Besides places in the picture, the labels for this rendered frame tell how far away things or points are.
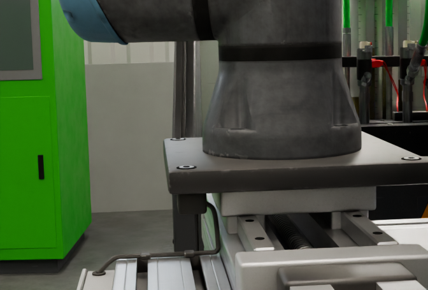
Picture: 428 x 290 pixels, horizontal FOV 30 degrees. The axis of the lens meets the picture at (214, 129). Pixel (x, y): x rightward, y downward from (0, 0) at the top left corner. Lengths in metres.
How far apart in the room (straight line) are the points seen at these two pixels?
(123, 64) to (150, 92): 0.26
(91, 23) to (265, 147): 0.20
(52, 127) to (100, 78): 1.46
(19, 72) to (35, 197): 0.61
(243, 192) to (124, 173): 4.76
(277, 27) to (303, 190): 0.14
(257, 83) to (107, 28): 0.15
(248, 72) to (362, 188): 0.14
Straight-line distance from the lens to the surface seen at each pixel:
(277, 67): 0.70
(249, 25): 0.71
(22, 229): 4.08
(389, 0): 1.68
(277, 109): 0.70
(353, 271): 0.54
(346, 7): 1.70
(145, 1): 0.72
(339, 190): 0.69
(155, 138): 5.39
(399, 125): 1.48
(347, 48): 1.70
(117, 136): 5.39
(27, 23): 3.96
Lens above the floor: 1.14
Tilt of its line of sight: 6 degrees down
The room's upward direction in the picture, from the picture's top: 2 degrees counter-clockwise
